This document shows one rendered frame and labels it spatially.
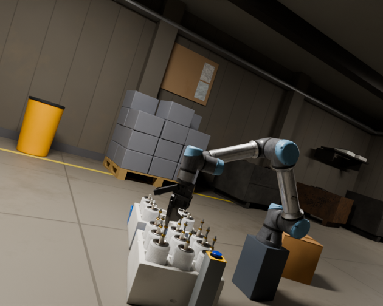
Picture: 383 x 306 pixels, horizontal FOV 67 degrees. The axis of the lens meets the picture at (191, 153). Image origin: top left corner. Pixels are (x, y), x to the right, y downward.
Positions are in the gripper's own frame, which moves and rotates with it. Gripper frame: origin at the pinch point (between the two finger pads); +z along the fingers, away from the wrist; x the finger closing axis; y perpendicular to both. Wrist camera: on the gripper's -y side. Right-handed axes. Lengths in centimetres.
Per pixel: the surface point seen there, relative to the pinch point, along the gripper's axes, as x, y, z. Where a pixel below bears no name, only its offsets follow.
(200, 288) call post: -13.0, 23.2, 15.4
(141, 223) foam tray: 39.6, -20.8, 17.8
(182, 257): -0.2, 11.5, 12.1
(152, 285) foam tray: -7.0, 3.9, 24.9
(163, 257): -3.2, 4.1, 13.9
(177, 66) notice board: 339, -122, -148
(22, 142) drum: 172, -218, 24
